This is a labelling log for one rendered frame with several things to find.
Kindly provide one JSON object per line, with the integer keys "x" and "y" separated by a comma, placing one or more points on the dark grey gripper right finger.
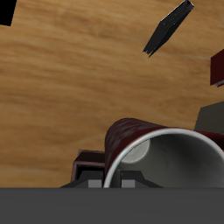
{"x": 129, "y": 176}

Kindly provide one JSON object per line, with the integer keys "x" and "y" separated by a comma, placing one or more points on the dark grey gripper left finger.
{"x": 93, "y": 177}

